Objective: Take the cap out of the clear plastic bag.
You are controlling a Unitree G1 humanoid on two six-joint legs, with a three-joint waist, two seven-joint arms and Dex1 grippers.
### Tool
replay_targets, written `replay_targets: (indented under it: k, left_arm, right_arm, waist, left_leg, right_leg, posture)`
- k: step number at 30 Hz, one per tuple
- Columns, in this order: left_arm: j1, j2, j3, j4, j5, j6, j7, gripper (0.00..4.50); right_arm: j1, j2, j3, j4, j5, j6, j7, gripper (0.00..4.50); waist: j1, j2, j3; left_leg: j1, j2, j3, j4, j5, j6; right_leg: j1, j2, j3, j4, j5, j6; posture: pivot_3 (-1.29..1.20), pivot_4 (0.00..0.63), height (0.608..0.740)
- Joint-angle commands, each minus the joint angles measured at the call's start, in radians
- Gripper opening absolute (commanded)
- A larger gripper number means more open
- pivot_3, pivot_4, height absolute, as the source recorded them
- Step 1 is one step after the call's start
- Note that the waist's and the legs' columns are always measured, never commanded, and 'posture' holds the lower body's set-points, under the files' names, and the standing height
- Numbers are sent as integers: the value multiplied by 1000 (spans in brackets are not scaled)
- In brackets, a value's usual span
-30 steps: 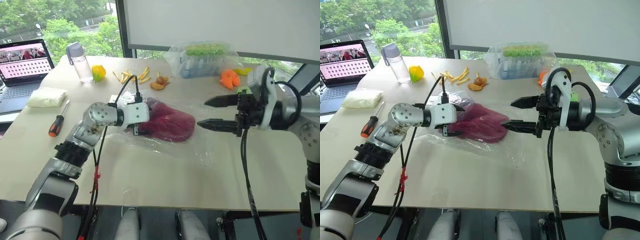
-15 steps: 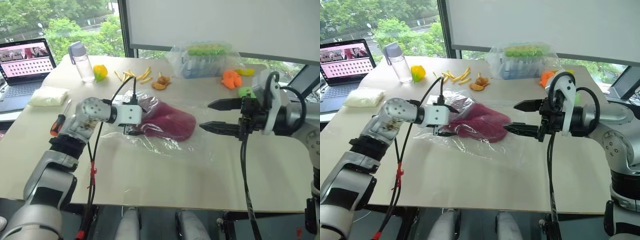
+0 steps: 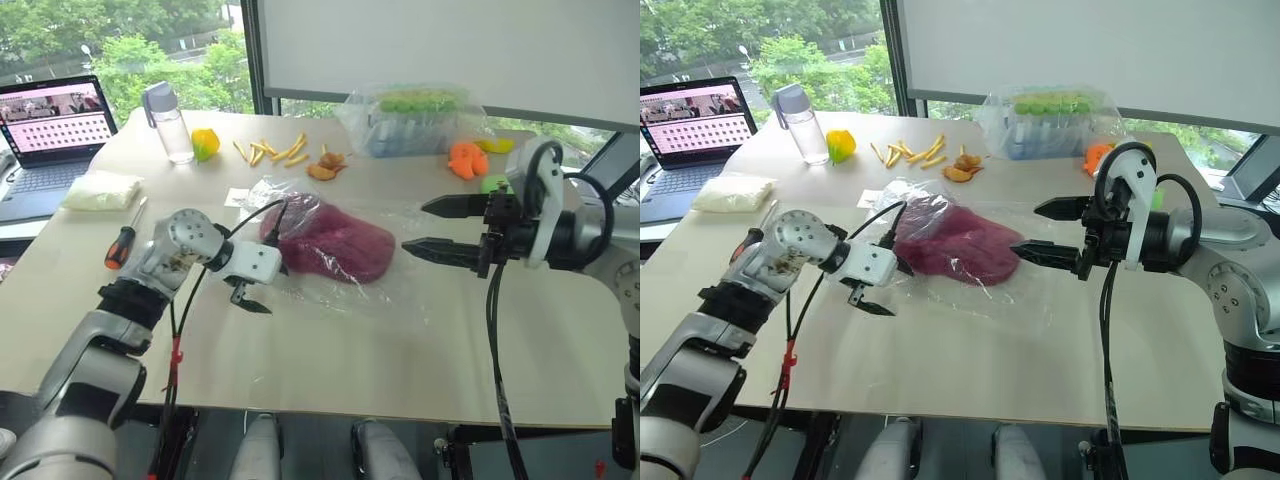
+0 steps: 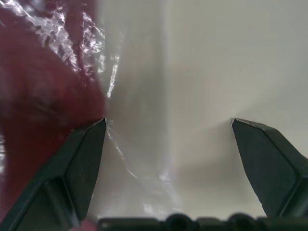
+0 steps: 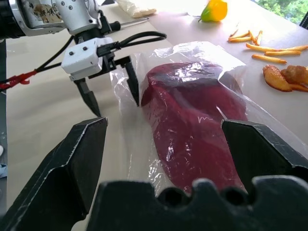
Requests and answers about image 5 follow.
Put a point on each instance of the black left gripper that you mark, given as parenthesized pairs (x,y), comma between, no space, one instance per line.
(109,63)

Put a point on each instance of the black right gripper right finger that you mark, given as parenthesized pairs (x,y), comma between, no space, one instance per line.
(262,149)

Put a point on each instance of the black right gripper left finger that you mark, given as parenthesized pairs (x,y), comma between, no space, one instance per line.
(55,183)

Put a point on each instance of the clear plastic bag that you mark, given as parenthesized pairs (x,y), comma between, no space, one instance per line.
(168,50)

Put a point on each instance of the dark red cap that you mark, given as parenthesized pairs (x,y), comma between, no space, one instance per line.
(192,120)

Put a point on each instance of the thin metal rod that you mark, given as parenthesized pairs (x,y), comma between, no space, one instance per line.
(134,22)

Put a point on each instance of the handwritten paper label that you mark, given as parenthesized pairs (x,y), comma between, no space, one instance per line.
(47,13)

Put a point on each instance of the yellow green toy pepper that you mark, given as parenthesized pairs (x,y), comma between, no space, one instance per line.
(216,9)

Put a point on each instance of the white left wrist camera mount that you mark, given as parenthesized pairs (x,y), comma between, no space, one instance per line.
(81,60)

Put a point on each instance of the black window frame post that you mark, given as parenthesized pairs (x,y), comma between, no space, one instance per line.
(304,24)

